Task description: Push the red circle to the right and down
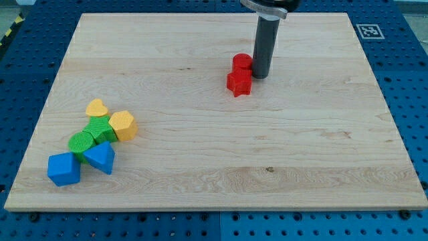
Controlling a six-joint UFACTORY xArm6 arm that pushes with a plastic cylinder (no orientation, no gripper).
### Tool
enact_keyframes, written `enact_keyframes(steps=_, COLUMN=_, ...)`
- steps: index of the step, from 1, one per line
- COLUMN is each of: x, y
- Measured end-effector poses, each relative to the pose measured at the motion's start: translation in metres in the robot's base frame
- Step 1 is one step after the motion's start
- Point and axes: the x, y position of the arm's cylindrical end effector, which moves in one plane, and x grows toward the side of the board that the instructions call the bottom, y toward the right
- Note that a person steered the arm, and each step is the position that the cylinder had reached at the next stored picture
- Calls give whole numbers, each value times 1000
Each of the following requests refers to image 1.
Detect green circle block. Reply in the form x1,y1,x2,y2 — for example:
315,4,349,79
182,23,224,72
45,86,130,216
68,131,96,164

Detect yellow hexagon block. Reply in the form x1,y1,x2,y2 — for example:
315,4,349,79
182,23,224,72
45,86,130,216
108,110,138,141

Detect white fiducial marker tag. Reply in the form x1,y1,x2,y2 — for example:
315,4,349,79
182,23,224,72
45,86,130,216
356,23,385,39

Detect wooden board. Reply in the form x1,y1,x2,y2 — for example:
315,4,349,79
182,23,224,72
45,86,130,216
5,13,427,212

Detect yellow heart block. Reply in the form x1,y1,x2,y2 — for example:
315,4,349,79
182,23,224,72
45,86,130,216
86,98,109,117

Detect yellow black hazard tape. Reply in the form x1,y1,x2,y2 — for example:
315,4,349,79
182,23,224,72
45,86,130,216
1,13,25,48

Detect green star block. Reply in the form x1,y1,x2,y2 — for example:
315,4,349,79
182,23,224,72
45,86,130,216
83,116,118,144

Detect red star block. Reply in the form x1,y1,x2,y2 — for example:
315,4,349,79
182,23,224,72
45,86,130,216
227,69,252,97

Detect blue cube block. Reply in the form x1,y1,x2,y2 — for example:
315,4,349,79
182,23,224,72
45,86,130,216
47,153,80,187

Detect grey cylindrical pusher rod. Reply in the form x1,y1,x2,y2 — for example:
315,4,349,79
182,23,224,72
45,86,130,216
252,16,280,79

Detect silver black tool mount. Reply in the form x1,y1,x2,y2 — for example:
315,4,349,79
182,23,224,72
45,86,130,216
239,0,301,19

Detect red circle block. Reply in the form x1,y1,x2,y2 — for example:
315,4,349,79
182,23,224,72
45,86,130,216
232,53,252,71

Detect blue triangle block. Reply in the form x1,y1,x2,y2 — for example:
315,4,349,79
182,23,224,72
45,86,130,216
83,141,115,175

